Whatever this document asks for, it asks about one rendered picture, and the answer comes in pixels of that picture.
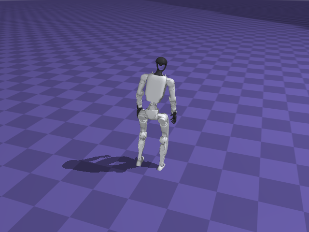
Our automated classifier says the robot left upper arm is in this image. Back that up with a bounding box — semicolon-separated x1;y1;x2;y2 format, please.
137;73;149;96

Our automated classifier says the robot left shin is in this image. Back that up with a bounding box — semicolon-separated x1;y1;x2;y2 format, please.
138;131;145;161

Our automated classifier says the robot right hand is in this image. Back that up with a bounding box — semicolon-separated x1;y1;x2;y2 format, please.
170;112;177;124

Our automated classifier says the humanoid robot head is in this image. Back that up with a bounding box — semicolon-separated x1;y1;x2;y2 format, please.
154;57;167;76

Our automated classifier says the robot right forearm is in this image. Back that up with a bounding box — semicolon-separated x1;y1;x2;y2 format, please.
170;97;177;114

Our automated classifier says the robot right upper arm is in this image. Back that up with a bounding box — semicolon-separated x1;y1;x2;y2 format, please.
166;78;175;102

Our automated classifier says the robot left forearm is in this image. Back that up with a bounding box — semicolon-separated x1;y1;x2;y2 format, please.
136;94;142;108

